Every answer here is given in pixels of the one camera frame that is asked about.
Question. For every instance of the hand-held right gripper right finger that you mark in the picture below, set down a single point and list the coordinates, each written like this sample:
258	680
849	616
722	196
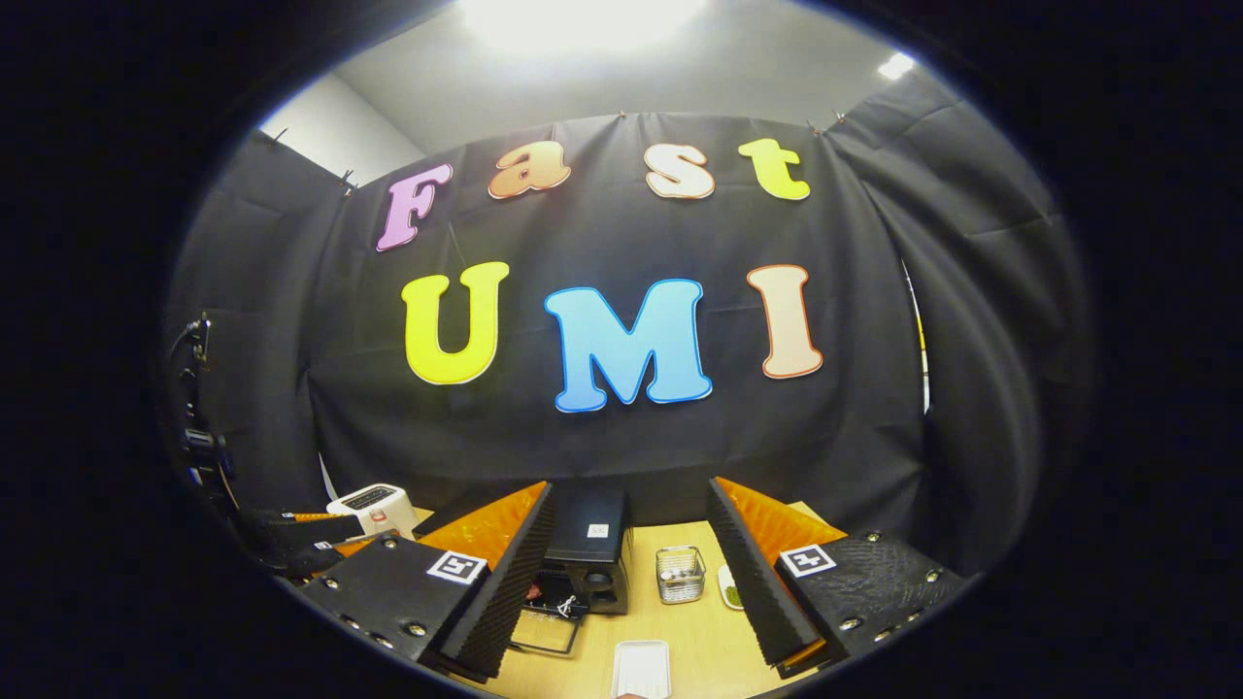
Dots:
753	582

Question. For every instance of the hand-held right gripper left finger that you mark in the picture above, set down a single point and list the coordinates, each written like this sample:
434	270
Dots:
515	592

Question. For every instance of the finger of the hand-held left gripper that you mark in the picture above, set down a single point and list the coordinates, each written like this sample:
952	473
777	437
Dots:
316	561
291	529

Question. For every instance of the red meat slice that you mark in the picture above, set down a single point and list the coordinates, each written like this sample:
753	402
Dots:
533	590

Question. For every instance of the black electric oven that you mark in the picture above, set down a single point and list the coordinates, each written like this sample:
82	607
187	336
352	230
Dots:
592	510

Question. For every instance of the white plate with beans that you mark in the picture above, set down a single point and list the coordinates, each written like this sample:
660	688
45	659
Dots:
728	587

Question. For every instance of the white toaster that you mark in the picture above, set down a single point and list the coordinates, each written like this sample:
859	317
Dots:
374	500

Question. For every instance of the white rectangular tray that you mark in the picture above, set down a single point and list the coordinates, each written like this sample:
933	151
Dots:
641	670

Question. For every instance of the black backdrop cloth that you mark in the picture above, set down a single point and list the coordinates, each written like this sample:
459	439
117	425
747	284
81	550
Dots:
631	456

